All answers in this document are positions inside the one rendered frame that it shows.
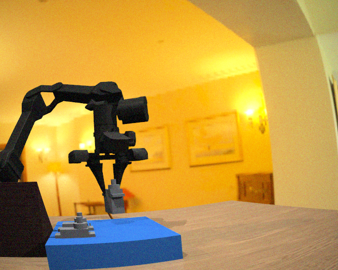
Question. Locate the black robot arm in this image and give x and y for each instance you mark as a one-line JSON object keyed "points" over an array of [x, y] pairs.
{"points": [[105, 100]]}

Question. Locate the blue flat deck plate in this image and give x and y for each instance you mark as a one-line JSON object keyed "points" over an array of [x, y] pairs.
{"points": [[109, 243]]}

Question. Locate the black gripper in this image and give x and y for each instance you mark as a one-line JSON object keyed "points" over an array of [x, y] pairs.
{"points": [[122, 160]]}

